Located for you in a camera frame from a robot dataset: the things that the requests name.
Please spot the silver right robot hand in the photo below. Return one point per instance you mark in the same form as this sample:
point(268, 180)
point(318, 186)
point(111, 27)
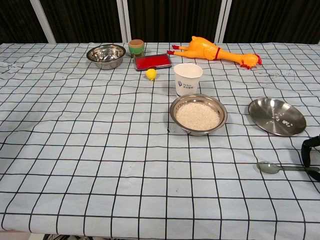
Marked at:
point(305, 152)

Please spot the grey metal spoon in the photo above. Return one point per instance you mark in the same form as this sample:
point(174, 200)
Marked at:
point(265, 167)

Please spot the loose rice grains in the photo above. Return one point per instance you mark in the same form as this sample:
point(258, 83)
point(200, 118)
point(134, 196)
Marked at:
point(285, 122)

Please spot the white rice heap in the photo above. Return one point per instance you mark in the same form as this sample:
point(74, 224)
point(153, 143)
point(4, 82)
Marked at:
point(197, 117)

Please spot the white paper cup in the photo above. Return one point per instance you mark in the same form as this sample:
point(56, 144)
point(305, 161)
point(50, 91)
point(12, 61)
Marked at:
point(187, 82)

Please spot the green and brown cup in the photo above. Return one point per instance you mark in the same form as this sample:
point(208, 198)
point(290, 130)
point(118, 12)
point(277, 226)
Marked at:
point(136, 48)

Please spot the flat steel plate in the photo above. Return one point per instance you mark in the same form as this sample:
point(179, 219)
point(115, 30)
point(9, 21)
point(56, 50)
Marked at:
point(270, 110)

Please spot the wide steel bowl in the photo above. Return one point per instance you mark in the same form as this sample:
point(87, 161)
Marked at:
point(180, 102)

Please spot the yellow rubber chicken toy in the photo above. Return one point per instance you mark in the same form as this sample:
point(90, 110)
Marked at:
point(202, 48)

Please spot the small yellow chick toy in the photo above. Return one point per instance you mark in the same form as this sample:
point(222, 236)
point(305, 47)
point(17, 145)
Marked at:
point(151, 74)

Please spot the red ink pad box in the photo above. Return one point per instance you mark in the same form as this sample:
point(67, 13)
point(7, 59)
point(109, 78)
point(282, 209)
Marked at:
point(152, 62)

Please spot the black curtain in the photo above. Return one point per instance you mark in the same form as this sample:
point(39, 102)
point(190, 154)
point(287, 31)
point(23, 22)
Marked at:
point(172, 17)

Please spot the checked light blue tablecloth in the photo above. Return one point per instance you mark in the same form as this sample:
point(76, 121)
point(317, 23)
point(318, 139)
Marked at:
point(100, 150)

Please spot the empty deep steel bowl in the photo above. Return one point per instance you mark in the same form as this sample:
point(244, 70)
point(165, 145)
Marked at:
point(106, 56)

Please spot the slanted white frame post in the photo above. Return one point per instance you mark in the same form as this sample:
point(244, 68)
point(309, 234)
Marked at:
point(45, 22)

